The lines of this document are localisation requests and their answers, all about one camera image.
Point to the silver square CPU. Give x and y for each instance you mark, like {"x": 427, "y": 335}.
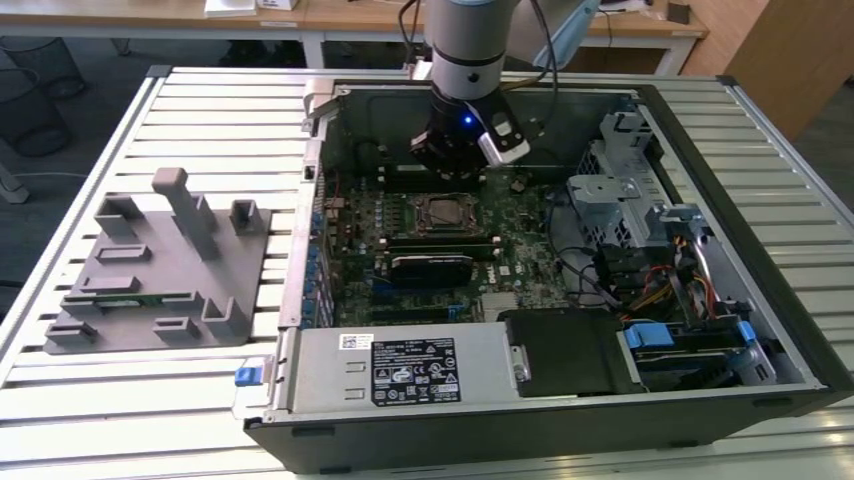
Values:
{"x": 449, "y": 212}

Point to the CPU socket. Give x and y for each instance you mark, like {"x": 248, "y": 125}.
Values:
{"x": 416, "y": 232}

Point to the black RAM slot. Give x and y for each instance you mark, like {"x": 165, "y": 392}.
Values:
{"x": 440, "y": 251}
{"x": 396, "y": 171}
{"x": 396, "y": 180}
{"x": 440, "y": 241}

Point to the green motherboard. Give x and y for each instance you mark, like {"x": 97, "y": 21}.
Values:
{"x": 527, "y": 250}

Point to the silver metal drive cage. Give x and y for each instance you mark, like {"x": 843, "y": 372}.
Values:
{"x": 600, "y": 200}

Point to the black graphics card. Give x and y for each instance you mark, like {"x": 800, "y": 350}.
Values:
{"x": 429, "y": 272}

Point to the silver chipset heatsink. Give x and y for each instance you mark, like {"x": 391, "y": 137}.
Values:
{"x": 499, "y": 305}

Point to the black expansion slot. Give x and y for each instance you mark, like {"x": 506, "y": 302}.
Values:
{"x": 413, "y": 314}

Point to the black drive connector block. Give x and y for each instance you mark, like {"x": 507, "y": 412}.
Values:
{"x": 620, "y": 270}

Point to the white box with print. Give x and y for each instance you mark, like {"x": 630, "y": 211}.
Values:
{"x": 276, "y": 4}

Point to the long wooden desk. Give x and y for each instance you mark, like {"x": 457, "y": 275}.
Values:
{"x": 233, "y": 27}

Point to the small dark box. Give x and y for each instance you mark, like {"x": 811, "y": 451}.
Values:
{"x": 679, "y": 12}

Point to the plain white box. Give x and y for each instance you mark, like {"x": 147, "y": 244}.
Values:
{"x": 229, "y": 9}

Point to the blue disk carrier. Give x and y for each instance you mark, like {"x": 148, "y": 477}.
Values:
{"x": 650, "y": 336}

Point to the silver power supply unit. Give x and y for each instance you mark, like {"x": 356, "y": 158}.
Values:
{"x": 320, "y": 370}

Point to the grey plastic parts rack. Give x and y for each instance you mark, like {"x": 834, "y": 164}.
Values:
{"x": 167, "y": 280}

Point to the wooden cabinet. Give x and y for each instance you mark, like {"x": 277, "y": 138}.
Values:
{"x": 787, "y": 60}

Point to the green RAM stick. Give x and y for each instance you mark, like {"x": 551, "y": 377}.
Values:
{"x": 149, "y": 300}

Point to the blue case latch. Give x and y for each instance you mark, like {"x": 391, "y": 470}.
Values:
{"x": 248, "y": 376}

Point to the black open PC case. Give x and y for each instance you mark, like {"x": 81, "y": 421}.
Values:
{"x": 467, "y": 440}

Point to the grey desk foot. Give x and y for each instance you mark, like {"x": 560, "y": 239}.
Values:
{"x": 13, "y": 192}

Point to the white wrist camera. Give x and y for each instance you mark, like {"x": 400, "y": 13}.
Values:
{"x": 503, "y": 137}

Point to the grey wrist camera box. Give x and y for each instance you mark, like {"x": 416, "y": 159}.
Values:
{"x": 420, "y": 70}

